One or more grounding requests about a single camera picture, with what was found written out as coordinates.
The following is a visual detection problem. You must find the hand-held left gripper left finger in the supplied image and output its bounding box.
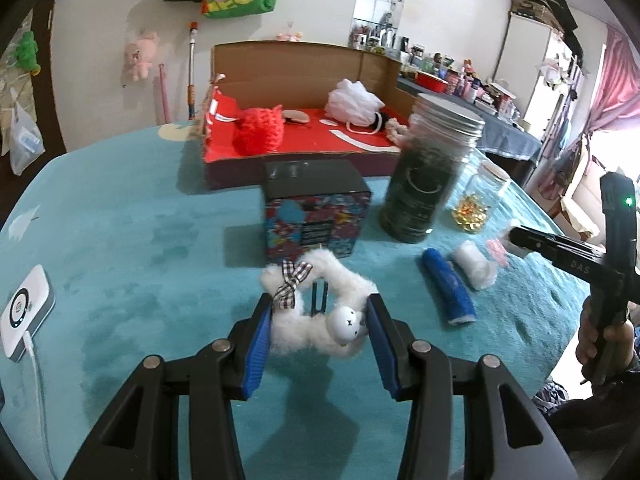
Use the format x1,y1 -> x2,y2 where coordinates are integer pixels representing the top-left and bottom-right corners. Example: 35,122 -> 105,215
62,291 -> 275,480

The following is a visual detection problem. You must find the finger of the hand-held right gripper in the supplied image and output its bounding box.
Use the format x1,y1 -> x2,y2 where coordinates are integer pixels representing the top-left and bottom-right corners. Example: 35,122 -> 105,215
506,224 -> 609,282

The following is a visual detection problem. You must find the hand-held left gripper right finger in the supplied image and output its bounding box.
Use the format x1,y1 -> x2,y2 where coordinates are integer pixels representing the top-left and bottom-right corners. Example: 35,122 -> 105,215
365,292 -> 573,480

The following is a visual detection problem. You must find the small white cotton puff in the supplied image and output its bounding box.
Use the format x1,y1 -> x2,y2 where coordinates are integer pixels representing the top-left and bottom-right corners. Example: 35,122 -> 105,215
501,217 -> 526,260

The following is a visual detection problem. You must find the beige braided scrunchie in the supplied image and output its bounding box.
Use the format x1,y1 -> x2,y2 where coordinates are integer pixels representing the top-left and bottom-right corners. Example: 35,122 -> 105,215
384,116 -> 410,143

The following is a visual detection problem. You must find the red knitted hat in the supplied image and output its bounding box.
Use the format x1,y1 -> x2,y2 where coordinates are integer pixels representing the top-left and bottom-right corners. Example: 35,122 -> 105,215
232,105 -> 286,156

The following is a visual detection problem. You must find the white mesh bath pouf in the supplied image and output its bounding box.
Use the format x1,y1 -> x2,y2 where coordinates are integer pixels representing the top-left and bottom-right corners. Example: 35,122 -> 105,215
324,78 -> 397,137

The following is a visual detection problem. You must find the cardboard box with red lining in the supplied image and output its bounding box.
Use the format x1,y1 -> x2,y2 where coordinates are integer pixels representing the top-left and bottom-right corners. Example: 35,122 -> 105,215
200,41 -> 418,191

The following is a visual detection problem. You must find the person's right hand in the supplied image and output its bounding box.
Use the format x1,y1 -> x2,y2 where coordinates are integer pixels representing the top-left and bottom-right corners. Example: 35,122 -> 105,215
575,297 -> 637,376

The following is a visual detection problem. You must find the blue rolled cloth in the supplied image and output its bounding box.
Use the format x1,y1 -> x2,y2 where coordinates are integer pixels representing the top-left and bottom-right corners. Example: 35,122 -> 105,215
421,247 -> 477,326

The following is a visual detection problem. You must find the small glass jar gold lid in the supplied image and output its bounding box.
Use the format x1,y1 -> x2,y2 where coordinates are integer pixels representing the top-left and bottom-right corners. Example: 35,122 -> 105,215
450,160 -> 512,235

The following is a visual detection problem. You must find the table with grey cloth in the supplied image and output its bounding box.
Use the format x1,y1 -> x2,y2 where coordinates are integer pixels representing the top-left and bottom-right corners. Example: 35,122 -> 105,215
397,77 -> 543,186

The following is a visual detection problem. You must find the black patterned gift box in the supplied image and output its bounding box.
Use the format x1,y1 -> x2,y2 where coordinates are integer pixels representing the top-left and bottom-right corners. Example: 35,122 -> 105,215
263,160 -> 373,263

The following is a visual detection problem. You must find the person's dark patterned clothing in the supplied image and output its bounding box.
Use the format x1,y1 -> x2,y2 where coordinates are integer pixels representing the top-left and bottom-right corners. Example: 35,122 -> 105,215
532,360 -> 640,480

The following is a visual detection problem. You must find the large glass jar silver lid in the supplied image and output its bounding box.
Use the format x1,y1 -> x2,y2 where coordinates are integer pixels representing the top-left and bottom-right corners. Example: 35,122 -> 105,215
379,92 -> 487,245

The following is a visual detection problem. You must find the pink curtain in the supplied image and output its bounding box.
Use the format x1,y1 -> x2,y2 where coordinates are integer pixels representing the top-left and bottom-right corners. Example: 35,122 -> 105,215
582,25 -> 638,136

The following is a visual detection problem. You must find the cluster of toiletry bottles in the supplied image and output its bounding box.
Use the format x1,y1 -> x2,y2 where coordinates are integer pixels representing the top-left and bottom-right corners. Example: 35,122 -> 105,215
350,17 -> 531,126

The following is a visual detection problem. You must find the white refrigerator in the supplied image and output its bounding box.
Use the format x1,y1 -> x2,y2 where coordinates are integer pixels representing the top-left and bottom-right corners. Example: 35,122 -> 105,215
492,15 -> 586,126

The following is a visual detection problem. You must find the red plastic basin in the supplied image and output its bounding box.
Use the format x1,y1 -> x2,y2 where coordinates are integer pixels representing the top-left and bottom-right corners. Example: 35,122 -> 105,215
416,71 -> 449,93

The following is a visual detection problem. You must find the black bag on wardrobe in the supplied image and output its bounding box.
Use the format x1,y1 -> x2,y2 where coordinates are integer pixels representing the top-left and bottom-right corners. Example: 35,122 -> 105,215
537,0 -> 583,61

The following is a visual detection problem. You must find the white portable router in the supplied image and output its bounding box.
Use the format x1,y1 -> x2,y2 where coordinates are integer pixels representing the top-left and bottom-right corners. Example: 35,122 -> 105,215
0,265 -> 56,363

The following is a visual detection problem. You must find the patterned storage box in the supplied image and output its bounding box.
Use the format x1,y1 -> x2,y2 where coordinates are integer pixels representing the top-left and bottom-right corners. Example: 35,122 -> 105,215
511,0 -> 556,23

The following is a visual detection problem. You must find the pink pole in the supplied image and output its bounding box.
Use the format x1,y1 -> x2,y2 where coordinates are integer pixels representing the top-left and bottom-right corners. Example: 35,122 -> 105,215
159,62 -> 172,125

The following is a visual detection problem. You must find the mop pole with orange grip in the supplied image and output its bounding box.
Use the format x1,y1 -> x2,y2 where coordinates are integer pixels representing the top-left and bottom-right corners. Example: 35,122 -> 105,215
186,21 -> 199,121

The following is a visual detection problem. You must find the clear plastic bag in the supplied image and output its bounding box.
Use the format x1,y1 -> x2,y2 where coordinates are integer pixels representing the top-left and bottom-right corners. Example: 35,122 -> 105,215
9,87 -> 46,176

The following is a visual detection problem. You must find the pale pink hanging plush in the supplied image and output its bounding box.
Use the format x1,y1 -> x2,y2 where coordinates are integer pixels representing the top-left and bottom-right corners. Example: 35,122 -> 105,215
123,30 -> 160,82

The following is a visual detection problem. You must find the green plush toy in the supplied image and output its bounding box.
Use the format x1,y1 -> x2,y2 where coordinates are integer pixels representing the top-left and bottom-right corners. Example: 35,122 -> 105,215
12,30 -> 42,76

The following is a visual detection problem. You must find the pink fluffy hair tie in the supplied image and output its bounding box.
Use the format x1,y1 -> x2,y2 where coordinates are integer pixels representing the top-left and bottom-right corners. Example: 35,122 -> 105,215
486,239 -> 509,266

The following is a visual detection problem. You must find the white charging cable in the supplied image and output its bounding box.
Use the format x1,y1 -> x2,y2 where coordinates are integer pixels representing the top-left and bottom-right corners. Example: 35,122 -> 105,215
27,337 -> 60,480

